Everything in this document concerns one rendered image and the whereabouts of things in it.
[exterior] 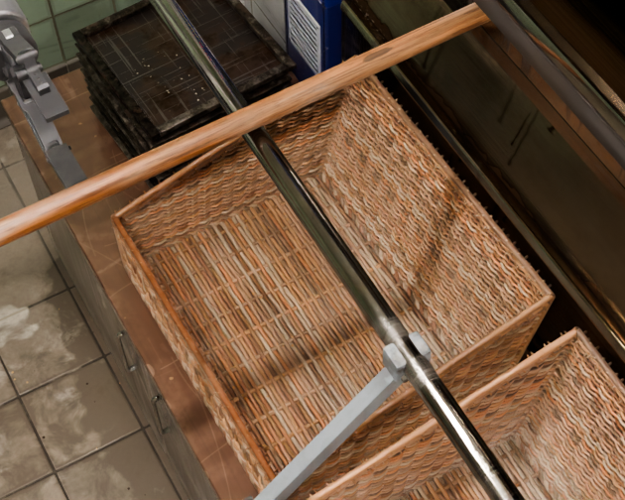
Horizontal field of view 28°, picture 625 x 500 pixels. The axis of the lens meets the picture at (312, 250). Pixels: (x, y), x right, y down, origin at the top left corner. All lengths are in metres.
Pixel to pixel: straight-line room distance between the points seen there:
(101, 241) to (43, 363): 0.63
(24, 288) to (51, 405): 0.31
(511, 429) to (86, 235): 0.81
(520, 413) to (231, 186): 0.63
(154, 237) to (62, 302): 0.75
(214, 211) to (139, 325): 0.24
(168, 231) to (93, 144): 0.29
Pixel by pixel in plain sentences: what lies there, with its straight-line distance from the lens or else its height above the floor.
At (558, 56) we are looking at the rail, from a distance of 1.29.
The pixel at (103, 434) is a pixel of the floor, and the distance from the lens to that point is 2.68.
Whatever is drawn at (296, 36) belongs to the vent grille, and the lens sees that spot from 2.32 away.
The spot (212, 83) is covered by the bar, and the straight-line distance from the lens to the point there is 1.62.
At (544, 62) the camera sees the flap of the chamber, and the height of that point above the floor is 1.42.
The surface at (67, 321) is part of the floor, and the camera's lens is 2.82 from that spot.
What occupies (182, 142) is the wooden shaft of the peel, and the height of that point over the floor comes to 1.21.
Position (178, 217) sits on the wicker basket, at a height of 0.65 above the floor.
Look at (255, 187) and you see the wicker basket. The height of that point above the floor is 0.64.
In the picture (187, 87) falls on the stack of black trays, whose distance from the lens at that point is 2.14.
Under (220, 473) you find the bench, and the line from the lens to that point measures 1.97.
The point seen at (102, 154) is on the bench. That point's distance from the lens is 2.33.
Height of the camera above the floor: 2.37
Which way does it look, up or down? 56 degrees down
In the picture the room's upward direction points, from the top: 2 degrees counter-clockwise
